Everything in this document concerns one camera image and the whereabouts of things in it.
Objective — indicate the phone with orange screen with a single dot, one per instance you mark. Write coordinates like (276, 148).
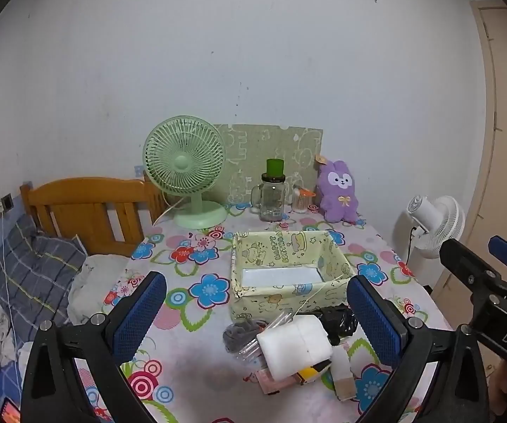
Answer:
(10, 414)

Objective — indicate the white standing fan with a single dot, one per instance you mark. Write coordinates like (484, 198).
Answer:
(438, 224)

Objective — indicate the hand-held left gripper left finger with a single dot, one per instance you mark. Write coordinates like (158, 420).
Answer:
(141, 313)

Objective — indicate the green patterned board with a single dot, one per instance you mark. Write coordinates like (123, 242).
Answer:
(262, 145)

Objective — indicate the small jar orange lid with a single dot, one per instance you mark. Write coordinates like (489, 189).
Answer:
(299, 202)

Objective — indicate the grey plaid pillow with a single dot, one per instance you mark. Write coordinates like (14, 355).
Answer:
(28, 268)

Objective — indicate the yellow printed fabric storage box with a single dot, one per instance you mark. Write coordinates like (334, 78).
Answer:
(279, 304)

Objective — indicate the green desk fan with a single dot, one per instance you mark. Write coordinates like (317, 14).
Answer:
(183, 163)

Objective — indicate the person's right hand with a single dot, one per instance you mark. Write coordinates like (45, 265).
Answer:
(504, 381)

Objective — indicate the grey cloth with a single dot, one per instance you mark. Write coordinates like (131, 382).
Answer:
(238, 335)

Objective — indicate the glass jar mug green lid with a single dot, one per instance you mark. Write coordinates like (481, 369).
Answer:
(273, 198)

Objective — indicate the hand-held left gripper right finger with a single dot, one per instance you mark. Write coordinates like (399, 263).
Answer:
(376, 321)

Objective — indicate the pink cartoon printed packet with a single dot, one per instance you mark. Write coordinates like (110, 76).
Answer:
(271, 383)

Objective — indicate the yellow and black small pouch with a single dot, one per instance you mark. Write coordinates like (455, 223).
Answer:
(308, 372)

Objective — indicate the wall socket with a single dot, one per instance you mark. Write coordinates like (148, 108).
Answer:
(6, 203)

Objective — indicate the cream blanket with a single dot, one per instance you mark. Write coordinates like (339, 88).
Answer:
(94, 277)

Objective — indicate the purple plush bunny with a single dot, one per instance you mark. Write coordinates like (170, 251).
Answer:
(337, 198)

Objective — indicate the white foam roll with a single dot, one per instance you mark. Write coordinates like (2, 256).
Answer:
(293, 343)

